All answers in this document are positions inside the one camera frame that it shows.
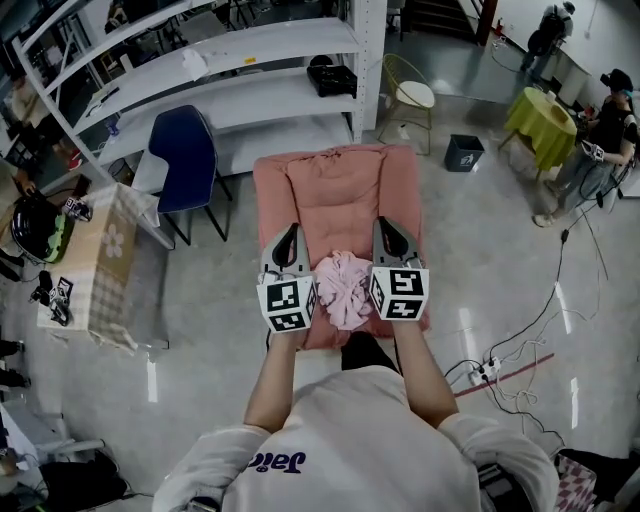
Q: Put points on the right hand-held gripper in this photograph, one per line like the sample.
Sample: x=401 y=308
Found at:
x=400 y=295

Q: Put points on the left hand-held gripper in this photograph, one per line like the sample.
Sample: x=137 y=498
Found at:
x=287 y=305

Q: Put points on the pink cloth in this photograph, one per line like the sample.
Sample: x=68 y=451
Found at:
x=345 y=290

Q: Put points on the pink upholstered lounge chair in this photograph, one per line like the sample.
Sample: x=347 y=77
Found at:
x=345 y=200

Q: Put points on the person's left forearm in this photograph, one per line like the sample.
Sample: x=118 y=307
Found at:
x=275 y=380

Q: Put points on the person's right forearm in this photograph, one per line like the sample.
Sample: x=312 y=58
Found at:
x=422 y=380

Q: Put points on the person's black trousers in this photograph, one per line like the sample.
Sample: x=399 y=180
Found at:
x=365 y=352

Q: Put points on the dark waste bin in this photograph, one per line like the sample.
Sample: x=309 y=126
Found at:
x=464 y=152

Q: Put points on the blue chair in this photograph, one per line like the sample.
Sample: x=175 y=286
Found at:
x=182 y=160

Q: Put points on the white power strip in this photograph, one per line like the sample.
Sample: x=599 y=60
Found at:
x=484 y=371

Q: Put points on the white metal shelving unit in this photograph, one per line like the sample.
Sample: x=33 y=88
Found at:
x=225 y=95

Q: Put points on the black tray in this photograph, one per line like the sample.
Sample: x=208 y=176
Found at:
x=332 y=80

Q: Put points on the table with floral checked cloth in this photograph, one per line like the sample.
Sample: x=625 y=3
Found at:
x=107 y=250

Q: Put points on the round table yellow-green cloth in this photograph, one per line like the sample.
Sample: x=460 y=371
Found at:
x=542 y=122

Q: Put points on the person's white shirt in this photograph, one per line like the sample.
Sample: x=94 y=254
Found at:
x=360 y=440

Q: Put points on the white crumpled bag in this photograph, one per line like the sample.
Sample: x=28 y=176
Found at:
x=194 y=64

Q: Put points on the idle hand-held gripper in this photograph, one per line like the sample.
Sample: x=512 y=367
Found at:
x=57 y=297
x=77 y=207

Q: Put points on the blue bottle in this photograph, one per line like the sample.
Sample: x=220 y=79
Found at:
x=112 y=126

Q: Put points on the green foam pad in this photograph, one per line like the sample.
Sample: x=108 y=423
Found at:
x=62 y=237

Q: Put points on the dark staircase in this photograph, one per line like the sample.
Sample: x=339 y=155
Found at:
x=440 y=17

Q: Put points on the black helmet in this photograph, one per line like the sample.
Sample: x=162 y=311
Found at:
x=32 y=230

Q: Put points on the black waist pack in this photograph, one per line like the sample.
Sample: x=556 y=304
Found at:
x=495 y=482

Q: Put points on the pink checkered bag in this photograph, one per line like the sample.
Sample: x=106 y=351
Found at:
x=575 y=482

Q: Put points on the black bag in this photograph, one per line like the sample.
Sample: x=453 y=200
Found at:
x=80 y=480

